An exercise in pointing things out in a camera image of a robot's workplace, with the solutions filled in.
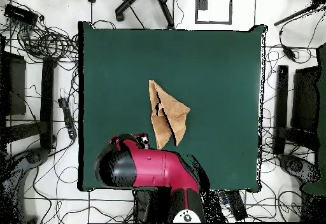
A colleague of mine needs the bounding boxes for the dark curved stand foot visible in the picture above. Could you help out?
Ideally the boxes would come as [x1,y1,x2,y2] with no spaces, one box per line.
[0,147,51,224]
[278,153,322,185]

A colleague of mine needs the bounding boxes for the black cabinet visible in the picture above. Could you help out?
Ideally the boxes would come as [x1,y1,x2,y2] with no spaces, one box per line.
[0,51,27,116]
[290,65,321,134]

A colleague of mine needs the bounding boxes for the black flat box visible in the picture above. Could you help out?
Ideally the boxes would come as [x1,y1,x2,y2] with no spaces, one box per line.
[219,190,248,222]

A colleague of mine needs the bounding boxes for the black network switch box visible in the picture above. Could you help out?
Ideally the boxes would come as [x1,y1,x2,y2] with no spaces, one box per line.
[3,3,39,27]

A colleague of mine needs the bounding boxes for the black power strip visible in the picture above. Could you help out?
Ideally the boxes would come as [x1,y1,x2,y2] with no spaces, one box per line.
[57,96,78,141]

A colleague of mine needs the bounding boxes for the tan terry towel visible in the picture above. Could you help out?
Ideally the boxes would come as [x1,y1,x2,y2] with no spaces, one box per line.
[148,80,191,150]

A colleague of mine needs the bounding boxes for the black power adapter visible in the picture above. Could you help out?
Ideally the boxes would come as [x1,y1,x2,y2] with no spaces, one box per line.
[281,45,298,62]

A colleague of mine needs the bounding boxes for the black upright frame beam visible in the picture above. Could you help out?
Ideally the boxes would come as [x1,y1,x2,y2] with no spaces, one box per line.
[39,56,56,151]
[274,64,290,155]

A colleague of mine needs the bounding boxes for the green cloth sheet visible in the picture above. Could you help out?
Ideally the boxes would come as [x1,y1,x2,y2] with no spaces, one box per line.
[302,42,326,196]

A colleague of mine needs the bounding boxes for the dark floor tape frame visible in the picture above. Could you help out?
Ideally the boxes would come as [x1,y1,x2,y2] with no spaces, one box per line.
[194,0,234,25]

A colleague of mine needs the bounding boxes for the tangled black cable bundle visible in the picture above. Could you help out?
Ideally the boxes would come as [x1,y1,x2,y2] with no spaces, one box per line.
[15,21,80,63]

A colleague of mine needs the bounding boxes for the black tripod legs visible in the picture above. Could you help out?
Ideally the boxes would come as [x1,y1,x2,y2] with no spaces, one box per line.
[114,0,176,31]

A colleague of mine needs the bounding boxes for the dark green table cloth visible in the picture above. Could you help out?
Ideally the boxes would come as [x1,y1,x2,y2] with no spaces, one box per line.
[77,20,268,193]

